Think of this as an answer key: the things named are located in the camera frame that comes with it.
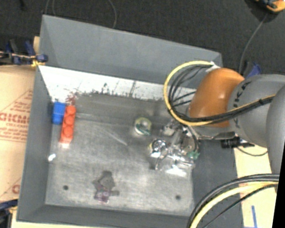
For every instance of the blue toy block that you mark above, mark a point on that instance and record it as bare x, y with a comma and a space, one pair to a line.
58, 112

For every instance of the orange studded toy block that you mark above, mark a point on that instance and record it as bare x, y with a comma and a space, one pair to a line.
68, 124

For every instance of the grey metal bin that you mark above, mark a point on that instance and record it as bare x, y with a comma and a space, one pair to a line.
114, 154

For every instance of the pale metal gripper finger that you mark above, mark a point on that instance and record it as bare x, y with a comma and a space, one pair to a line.
178, 169
161, 160

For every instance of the black cylinder on white bracket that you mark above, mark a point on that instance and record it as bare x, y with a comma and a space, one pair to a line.
230, 143

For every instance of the small white scrap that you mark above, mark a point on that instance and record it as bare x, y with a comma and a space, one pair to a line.
51, 157

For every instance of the grey and purple toy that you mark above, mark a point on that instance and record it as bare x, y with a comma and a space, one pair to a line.
105, 185

